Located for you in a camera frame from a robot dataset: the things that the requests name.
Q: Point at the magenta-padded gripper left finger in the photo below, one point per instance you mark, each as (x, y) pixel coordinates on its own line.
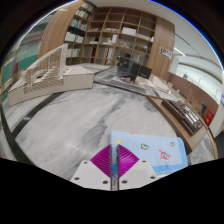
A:
(100, 161)

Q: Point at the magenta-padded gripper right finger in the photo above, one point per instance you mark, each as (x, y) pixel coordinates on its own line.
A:
(128, 161)

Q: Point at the light blue printed towel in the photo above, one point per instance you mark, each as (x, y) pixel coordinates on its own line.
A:
(153, 150)

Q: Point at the brown model on wooden board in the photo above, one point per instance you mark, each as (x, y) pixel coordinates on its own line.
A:
(181, 118)

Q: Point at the red bin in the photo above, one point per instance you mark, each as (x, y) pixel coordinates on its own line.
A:
(209, 118)

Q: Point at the white architectural model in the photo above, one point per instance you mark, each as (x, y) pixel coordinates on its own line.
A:
(50, 80)

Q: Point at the wooden shelf unit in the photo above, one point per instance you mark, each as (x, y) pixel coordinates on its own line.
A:
(113, 36)

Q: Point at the wall poster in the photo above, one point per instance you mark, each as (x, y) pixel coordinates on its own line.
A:
(166, 52)

